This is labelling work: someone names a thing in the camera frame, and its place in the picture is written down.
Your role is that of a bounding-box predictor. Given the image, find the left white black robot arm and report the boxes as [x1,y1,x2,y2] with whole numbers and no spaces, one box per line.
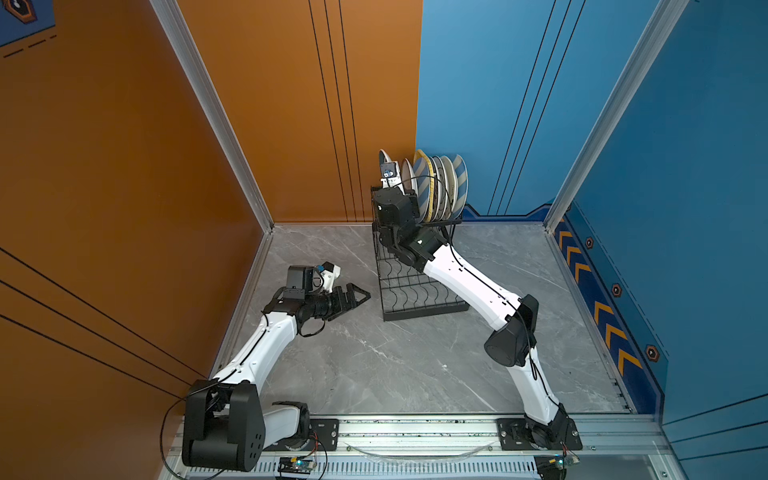
[181,262,371,474]

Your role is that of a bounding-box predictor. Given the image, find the yellow woven bamboo tray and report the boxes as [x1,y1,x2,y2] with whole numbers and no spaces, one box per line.
[414,150,435,223]

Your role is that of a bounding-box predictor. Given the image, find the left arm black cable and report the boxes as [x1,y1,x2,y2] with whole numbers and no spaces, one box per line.
[158,383,241,480]

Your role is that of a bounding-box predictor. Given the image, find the left green circuit board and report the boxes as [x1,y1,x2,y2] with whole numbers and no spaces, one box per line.
[276,457,318,479]

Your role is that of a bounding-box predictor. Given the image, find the black wire dish rack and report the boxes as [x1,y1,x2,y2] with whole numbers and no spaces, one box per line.
[372,220,469,321]

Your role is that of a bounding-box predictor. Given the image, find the green circuit board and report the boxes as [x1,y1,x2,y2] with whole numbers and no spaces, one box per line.
[549,453,580,471]
[276,457,318,479]

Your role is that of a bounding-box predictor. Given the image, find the white plate red characters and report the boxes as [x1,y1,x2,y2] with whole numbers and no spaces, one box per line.
[430,156,445,222]

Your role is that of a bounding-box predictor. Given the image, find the cream plate floral drawing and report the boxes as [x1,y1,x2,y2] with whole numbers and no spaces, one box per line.
[449,159,457,220]

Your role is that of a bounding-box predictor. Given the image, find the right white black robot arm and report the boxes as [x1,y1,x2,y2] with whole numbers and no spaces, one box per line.
[372,187,583,451]

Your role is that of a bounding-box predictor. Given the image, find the right green circuit board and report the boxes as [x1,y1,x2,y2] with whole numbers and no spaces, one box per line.
[549,453,580,471]

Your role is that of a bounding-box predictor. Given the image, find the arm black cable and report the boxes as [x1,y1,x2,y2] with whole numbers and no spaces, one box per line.
[158,383,241,480]
[395,173,562,409]

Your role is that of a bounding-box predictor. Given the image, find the white plate green red rim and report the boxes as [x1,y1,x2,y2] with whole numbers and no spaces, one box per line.
[378,149,391,165]

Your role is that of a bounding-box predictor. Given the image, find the white plate orange sunburst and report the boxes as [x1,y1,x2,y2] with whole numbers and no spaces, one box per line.
[401,159,418,194]

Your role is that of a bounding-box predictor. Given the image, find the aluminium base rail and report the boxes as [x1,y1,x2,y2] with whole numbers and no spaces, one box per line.
[160,413,686,479]

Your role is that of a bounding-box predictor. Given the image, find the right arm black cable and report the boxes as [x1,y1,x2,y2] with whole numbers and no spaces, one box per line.
[395,173,562,409]

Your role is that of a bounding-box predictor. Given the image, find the blue white striped plate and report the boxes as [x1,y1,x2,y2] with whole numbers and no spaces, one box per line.
[453,155,468,219]

